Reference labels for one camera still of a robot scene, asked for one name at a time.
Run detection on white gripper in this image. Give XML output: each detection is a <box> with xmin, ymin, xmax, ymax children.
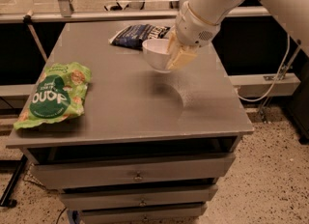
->
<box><xmin>166</xmin><ymin>1</ymin><xmax>220</xmax><ymax>70</ymax></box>

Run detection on white bowl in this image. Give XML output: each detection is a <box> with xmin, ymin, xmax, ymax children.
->
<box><xmin>142</xmin><ymin>39</ymin><xmax>170</xmax><ymax>73</ymax></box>

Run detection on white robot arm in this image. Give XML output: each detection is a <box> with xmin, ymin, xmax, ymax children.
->
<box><xmin>166</xmin><ymin>0</ymin><xmax>309</xmax><ymax>70</ymax></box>

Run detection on dark blue chip bag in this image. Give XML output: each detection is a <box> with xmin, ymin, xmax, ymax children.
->
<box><xmin>109</xmin><ymin>24</ymin><xmax>170</xmax><ymax>49</ymax></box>

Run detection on green rice chip bag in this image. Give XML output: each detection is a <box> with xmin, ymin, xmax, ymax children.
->
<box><xmin>14</xmin><ymin>62</ymin><xmax>92</xmax><ymax>130</ymax></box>

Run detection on grey drawer cabinet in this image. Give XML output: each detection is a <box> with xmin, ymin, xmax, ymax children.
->
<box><xmin>5</xmin><ymin>18</ymin><xmax>255</xmax><ymax>224</ymax></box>

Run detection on bottom grey drawer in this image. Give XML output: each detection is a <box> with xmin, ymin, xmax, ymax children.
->
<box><xmin>79</xmin><ymin>203</ymin><xmax>207</xmax><ymax>224</ymax></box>

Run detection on grey drawer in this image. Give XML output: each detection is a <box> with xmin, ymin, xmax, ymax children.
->
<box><xmin>79</xmin><ymin>203</ymin><xmax>207</xmax><ymax>224</ymax></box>
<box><xmin>60</xmin><ymin>184</ymin><xmax>218</xmax><ymax>210</ymax></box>
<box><xmin>31</xmin><ymin>153</ymin><xmax>235</xmax><ymax>189</ymax></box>

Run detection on top grey drawer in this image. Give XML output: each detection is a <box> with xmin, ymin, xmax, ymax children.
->
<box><xmin>31</xmin><ymin>153</ymin><xmax>235</xmax><ymax>189</ymax></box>

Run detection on middle grey drawer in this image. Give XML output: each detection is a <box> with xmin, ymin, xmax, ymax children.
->
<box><xmin>60</xmin><ymin>184</ymin><xmax>218</xmax><ymax>210</ymax></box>

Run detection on black floor stand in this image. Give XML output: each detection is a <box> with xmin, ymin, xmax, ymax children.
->
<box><xmin>0</xmin><ymin>155</ymin><xmax>27</xmax><ymax>209</ymax></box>

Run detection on metal frame rail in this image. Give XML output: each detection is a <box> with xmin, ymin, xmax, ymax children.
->
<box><xmin>0</xmin><ymin>5</ymin><xmax>271</xmax><ymax>24</ymax></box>

